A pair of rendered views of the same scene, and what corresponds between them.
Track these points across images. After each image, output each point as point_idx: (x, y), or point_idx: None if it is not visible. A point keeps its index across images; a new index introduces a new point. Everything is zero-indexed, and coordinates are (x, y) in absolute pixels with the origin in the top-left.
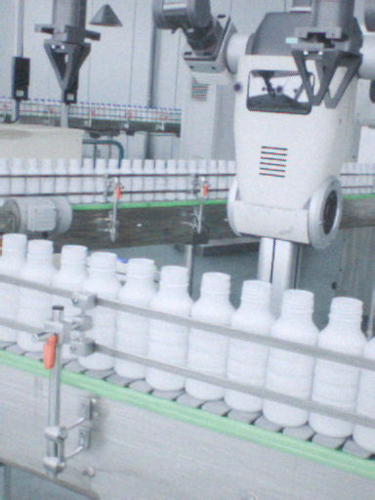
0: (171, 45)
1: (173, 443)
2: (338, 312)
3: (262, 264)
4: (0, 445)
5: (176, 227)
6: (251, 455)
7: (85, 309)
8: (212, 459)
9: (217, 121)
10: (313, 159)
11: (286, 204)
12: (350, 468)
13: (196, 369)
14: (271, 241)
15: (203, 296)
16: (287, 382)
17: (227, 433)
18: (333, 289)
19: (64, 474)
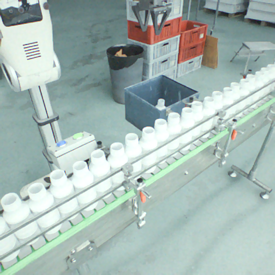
0: None
1: (165, 180)
2: (200, 108)
3: (37, 98)
4: (96, 244)
5: None
6: (187, 163)
7: (132, 171)
8: (176, 173)
9: None
10: (50, 42)
11: (46, 68)
12: (209, 144)
13: (164, 155)
14: (37, 87)
15: (162, 131)
16: (191, 137)
17: (181, 163)
18: None
19: (127, 223)
